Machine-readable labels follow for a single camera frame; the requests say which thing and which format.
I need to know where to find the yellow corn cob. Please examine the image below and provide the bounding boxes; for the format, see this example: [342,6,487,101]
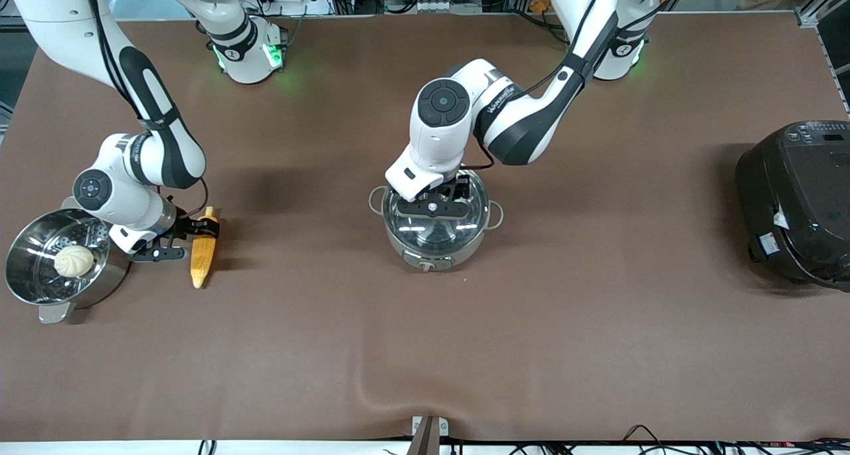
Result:
[190,207,220,289]

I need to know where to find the glass pot lid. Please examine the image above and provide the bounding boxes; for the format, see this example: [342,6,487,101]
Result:
[382,169,491,256]

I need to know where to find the steel steamer pot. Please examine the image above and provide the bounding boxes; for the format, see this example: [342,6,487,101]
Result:
[5,196,133,324]

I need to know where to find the steel electric cooking pot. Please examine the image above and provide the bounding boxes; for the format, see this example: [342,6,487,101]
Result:
[369,169,504,274]

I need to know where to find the white steamed bun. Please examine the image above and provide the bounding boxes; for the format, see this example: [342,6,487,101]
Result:
[53,244,96,278]

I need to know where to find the brown table mat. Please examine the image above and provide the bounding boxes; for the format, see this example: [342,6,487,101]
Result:
[0,13,850,442]

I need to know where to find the long white power strip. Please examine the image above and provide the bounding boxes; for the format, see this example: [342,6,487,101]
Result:
[415,0,483,15]

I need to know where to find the black rice cooker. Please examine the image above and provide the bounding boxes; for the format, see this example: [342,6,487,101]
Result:
[735,120,850,291]

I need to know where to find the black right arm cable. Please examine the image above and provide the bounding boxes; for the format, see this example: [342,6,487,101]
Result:
[81,0,210,218]

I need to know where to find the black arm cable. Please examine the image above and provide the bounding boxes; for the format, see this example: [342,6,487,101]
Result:
[458,0,688,171]
[81,0,210,218]

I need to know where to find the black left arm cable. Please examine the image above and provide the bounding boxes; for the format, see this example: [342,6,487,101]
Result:
[458,0,688,171]

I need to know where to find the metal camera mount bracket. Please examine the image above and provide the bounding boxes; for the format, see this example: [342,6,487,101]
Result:
[406,415,450,455]

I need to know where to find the aluminium frame post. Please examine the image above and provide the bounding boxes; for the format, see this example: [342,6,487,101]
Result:
[794,0,850,29]

